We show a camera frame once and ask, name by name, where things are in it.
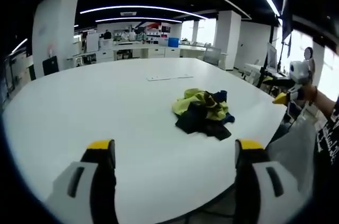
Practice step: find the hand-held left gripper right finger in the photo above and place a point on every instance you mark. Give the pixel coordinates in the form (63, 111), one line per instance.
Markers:
(267, 181)

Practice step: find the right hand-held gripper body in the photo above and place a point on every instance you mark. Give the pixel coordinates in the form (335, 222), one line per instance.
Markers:
(300, 71)

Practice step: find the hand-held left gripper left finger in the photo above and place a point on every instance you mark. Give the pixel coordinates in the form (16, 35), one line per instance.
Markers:
(76, 179)

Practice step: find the yellow and black garment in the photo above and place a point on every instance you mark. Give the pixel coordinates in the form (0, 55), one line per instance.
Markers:
(204, 110)

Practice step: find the person's right hand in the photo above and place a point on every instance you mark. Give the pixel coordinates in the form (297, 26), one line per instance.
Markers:
(309, 93)

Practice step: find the black light stand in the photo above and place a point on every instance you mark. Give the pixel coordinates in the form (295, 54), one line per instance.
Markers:
(262, 75)

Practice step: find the translucent white plastic bag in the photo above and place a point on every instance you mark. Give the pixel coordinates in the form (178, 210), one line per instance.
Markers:
(294, 155)

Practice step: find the black studio light panel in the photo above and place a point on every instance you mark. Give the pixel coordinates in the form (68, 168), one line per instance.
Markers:
(286, 17)

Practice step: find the person's black printed shirt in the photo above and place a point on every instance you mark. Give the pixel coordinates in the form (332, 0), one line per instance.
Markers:
(328, 139)

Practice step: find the grey office chair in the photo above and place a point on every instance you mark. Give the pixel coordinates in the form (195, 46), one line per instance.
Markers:
(212, 55)

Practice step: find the black chair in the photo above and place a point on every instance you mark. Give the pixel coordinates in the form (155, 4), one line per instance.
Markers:
(51, 65)

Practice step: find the blue storage box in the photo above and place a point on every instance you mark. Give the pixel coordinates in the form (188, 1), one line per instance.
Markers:
(173, 42)

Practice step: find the white cabinet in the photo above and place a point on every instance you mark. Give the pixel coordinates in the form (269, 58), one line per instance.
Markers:
(93, 43)

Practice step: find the long white counter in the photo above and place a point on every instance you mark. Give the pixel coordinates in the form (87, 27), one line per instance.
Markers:
(148, 50)

